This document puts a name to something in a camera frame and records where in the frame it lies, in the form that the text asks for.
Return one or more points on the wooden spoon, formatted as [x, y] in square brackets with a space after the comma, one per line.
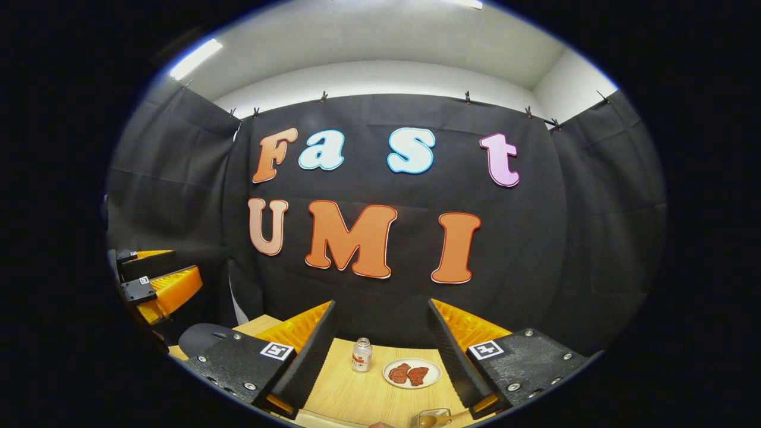
[455, 416]

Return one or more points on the white round plate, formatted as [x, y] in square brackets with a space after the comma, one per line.
[436, 373]

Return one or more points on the red meat slice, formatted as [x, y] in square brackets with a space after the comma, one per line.
[399, 373]
[418, 376]

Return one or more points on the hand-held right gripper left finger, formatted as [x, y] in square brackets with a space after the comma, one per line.
[309, 356]

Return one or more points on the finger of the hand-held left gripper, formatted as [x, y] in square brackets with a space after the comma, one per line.
[175, 288]
[151, 266]

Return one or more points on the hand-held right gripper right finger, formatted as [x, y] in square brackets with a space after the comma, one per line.
[455, 356]

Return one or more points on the clear plastic rice container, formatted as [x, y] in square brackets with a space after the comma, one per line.
[315, 421]

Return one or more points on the clear drink bottle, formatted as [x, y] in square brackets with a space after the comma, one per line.
[361, 356]

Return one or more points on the dark grey rice cooker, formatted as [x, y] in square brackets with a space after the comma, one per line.
[205, 339]

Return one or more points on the row of black cloth clips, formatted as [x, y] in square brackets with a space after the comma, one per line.
[323, 96]

